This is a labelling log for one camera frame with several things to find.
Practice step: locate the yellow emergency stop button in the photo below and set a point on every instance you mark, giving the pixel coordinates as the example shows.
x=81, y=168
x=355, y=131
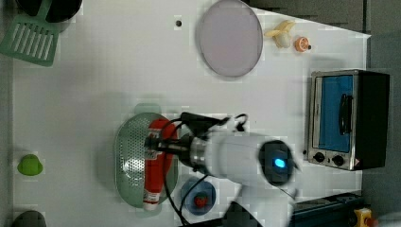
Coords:
x=364, y=218

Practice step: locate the toy orange half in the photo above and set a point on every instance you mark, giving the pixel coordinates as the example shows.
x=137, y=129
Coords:
x=302, y=44

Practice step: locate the green metal strainer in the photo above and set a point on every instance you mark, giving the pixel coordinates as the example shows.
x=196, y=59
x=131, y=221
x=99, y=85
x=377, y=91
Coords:
x=129, y=148

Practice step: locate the green slotted spatula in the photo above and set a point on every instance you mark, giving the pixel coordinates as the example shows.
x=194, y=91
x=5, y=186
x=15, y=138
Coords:
x=32, y=39

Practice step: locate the grey round plate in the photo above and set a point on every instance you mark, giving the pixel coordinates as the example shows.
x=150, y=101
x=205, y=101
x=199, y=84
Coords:
x=230, y=38

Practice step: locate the peeled toy banana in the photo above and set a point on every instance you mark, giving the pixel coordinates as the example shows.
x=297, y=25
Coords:
x=280, y=34

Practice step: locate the dark blue crate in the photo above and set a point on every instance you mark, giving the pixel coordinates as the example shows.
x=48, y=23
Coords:
x=333, y=211

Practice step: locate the red ketchup tube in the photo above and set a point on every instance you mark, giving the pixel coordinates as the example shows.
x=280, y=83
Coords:
x=157, y=163

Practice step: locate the toy strawberry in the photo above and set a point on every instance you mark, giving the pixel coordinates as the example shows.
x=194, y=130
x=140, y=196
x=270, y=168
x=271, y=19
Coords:
x=200, y=201

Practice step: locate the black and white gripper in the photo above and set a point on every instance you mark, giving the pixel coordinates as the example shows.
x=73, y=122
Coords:
x=191, y=147

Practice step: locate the green toy pepper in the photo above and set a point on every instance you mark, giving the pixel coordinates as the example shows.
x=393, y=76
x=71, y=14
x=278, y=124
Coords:
x=30, y=165

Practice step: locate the black toaster oven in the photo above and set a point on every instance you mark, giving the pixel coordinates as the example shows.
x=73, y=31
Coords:
x=348, y=119

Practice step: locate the black utensil holder cup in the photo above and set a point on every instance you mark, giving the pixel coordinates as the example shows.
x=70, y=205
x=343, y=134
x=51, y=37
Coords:
x=59, y=11

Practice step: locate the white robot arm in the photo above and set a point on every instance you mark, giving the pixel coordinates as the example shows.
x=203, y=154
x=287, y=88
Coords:
x=263, y=166

